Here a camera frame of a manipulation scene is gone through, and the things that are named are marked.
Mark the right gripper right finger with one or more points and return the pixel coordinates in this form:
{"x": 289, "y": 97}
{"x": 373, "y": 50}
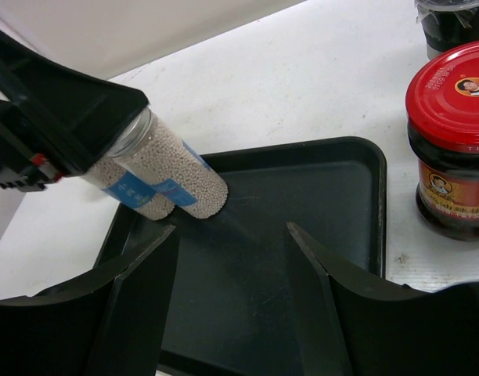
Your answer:
{"x": 351, "y": 322}

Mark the red lid chili jar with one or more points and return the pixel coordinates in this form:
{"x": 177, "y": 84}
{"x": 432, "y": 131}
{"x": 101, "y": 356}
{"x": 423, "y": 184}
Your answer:
{"x": 442, "y": 105}

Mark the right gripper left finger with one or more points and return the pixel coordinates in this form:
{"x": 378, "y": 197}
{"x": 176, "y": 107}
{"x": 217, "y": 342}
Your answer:
{"x": 107, "y": 321}

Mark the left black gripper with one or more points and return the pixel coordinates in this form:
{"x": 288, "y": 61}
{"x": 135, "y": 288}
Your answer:
{"x": 55, "y": 122}

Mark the grey lid seasoning jar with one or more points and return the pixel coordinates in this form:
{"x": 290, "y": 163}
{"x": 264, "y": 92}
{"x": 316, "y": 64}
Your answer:
{"x": 447, "y": 24}

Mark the black rectangular tray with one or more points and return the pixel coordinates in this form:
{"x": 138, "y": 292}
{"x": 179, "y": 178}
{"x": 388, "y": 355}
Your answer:
{"x": 231, "y": 311}

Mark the blue label sago bottle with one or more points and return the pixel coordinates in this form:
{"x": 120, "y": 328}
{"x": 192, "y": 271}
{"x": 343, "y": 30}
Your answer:
{"x": 120, "y": 184}
{"x": 156, "y": 155}

